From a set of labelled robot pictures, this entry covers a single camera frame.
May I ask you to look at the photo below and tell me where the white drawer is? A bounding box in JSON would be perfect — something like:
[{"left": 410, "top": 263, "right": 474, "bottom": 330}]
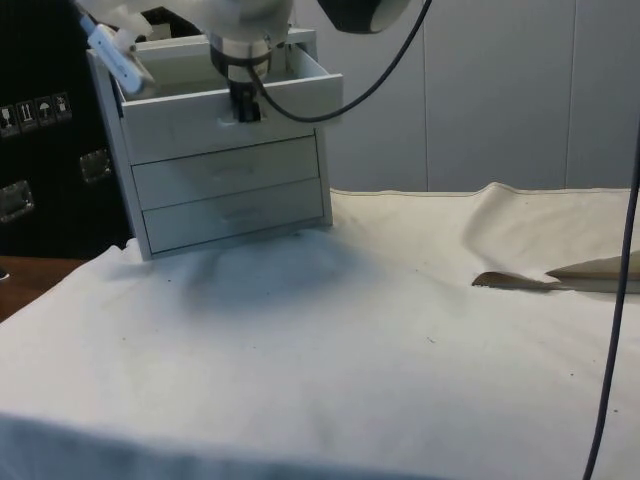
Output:
[{"left": 118, "top": 42, "right": 346, "bottom": 166}]

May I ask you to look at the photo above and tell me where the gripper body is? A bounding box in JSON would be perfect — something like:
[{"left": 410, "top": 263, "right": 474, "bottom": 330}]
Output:
[{"left": 208, "top": 35, "right": 274, "bottom": 83}]

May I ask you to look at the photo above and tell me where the white chest of drawers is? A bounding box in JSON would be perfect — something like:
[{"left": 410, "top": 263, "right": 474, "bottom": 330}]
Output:
[{"left": 85, "top": 27, "right": 335, "bottom": 261}]

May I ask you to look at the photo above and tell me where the black cabinet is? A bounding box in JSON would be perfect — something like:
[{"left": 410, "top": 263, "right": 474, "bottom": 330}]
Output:
[{"left": 0, "top": 0, "right": 204, "bottom": 260}]

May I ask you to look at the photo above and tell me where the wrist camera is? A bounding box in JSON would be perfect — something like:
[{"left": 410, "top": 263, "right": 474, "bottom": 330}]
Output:
[{"left": 85, "top": 19, "right": 157, "bottom": 97}]

